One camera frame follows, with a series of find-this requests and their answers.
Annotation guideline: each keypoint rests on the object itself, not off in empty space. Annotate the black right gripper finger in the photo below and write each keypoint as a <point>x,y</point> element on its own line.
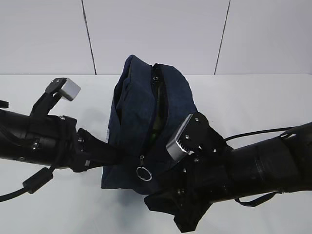
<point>165,201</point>
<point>189,215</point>

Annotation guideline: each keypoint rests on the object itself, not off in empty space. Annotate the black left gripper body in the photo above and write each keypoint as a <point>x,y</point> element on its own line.
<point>54,143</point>

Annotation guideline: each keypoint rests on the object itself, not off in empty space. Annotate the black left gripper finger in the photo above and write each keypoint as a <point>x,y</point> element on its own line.
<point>96,153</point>

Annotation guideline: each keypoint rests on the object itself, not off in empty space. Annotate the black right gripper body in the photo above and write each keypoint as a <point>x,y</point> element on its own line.
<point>200,179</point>

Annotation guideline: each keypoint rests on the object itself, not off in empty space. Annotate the navy blue lunch bag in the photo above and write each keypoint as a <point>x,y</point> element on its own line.
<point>132,115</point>

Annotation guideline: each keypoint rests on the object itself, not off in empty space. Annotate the green cucumber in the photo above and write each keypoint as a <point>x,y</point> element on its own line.
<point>158,121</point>

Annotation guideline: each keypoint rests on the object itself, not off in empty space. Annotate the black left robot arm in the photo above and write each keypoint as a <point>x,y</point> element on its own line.
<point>13,127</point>

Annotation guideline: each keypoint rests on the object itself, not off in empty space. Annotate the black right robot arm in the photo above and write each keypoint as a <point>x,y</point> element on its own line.
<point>282,164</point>

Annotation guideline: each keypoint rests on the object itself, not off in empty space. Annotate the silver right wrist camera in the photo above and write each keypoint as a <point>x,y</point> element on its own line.
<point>193,133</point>

